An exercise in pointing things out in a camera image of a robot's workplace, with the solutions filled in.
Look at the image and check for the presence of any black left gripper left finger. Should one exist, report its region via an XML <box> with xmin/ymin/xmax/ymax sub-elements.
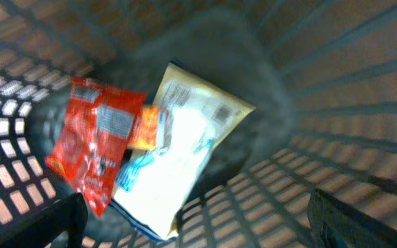
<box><xmin>0</xmin><ymin>193</ymin><xmax>88</xmax><ymax>247</ymax></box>

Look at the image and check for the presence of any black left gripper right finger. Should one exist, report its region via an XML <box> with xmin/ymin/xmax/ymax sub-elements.
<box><xmin>307</xmin><ymin>189</ymin><xmax>397</xmax><ymax>248</ymax></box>

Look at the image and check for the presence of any red snack bag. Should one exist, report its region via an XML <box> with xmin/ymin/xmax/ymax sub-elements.
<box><xmin>45</xmin><ymin>78</ymin><xmax>147</xmax><ymax>217</ymax></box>

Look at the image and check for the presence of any orange small carton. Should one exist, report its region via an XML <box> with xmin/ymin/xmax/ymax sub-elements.
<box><xmin>128</xmin><ymin>105</ymin><xmax>159</xmax><ymax>150</ymax></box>

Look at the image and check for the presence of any cream white snack bag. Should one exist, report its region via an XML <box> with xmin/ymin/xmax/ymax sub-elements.
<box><xmin>110</xmin><ymin>63</ymin><xmax>255</xmax><ymax>241</ymax></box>

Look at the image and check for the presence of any grey plastic basket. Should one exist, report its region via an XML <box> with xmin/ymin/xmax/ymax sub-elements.
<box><xmin>0</xmin><ymin>0</ymin><xmax>397</xmax><ymax>247</ymax></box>

